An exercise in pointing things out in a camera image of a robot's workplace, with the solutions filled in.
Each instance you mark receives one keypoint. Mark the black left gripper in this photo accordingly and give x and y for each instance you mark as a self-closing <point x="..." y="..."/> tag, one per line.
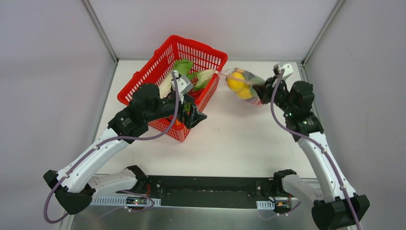
<point x="187" y="111"/>

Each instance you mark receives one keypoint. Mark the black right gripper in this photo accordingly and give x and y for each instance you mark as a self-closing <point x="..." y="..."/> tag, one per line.
<point x="266" y="92"/>

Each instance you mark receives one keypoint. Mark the red apple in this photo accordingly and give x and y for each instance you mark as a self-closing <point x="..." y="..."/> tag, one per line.
<point x="255" y="101"/>

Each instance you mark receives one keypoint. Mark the green romaine leaf bunch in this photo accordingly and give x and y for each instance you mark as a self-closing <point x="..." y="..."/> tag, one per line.
<point x="255" y="80"/>

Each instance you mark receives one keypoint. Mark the yellow lemon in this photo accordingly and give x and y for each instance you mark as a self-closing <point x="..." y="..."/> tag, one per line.
<point x="245" y="93"/>
<point x="235" y="81"/>

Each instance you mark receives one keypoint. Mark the clear pink-dotted zip bag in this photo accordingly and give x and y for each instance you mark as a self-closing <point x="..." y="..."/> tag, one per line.
<point x="225" y="73"/>

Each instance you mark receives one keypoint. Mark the pale green napa cabbage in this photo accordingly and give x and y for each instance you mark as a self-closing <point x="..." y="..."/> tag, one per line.
<point x="183" y="67"/>

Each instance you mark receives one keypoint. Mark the red plastic basket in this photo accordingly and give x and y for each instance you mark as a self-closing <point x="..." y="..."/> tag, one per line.
<point x="155" y="70"/>

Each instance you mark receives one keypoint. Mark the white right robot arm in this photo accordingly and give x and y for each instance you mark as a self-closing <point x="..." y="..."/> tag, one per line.
<point x="336" y="205"/>

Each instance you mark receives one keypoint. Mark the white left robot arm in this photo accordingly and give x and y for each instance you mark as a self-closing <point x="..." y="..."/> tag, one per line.
<point x="77" y="185"/>

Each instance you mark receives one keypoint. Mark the purple red grape bunch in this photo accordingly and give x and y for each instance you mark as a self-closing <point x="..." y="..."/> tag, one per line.
<point x="194" y="80"/>

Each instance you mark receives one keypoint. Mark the light green lettuce head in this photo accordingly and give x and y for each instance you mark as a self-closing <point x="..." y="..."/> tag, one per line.
<point x="204" y="76"/>

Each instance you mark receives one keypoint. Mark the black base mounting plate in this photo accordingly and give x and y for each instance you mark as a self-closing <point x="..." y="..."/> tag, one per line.
<point x="213" y="192"/>

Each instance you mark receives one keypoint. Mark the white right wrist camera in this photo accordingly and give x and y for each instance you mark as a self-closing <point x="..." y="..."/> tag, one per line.
<point x="283" y="70"/>

